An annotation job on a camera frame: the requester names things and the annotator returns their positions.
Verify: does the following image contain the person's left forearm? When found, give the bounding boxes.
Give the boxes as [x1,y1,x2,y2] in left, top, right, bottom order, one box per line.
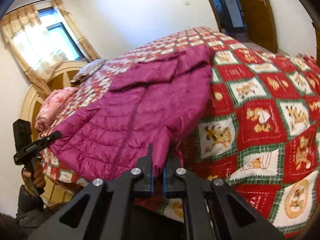
[15,185,50,230]

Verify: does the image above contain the brown wooden door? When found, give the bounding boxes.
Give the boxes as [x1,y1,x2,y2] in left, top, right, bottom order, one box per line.
[231,0,279,53]

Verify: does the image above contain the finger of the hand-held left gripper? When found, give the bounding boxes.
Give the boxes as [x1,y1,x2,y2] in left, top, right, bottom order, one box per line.
[31,130,62,153]

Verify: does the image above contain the striped pillow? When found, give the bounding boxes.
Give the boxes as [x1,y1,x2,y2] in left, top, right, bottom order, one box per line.
[70,58,109,83]

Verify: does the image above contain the wooden headboard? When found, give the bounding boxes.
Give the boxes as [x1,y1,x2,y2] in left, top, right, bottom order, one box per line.
[20,60,94,206]

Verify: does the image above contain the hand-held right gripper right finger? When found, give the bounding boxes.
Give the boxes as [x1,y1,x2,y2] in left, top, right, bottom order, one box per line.
[162,156,286,240]

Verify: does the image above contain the person's left hand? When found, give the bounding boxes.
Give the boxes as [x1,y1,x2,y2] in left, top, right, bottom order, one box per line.
[22,158,46,196]

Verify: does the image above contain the beige patterned curtain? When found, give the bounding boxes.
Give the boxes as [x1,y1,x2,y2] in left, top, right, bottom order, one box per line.
[51,0,101,62]
[0,3,52,98]

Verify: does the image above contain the brown door frame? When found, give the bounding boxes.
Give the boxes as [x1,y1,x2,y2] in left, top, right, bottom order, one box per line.
[199,0,248,35]

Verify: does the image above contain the window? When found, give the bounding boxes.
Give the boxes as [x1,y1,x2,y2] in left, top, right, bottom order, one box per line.
[37,7,87,61]

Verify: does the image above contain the magenta puffer jacket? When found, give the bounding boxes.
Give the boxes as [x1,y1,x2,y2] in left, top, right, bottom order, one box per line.
[49,45,216,181]

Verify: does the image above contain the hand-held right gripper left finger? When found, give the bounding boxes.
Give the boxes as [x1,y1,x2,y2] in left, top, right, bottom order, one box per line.
[26,144,154,240]

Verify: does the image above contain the red printed bed blanket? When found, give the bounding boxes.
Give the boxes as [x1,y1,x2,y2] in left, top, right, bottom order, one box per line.
[37,26,320,239]

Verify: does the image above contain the pink floral quilt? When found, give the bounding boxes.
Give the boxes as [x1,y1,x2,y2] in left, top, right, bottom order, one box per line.
[34,87,79,132]

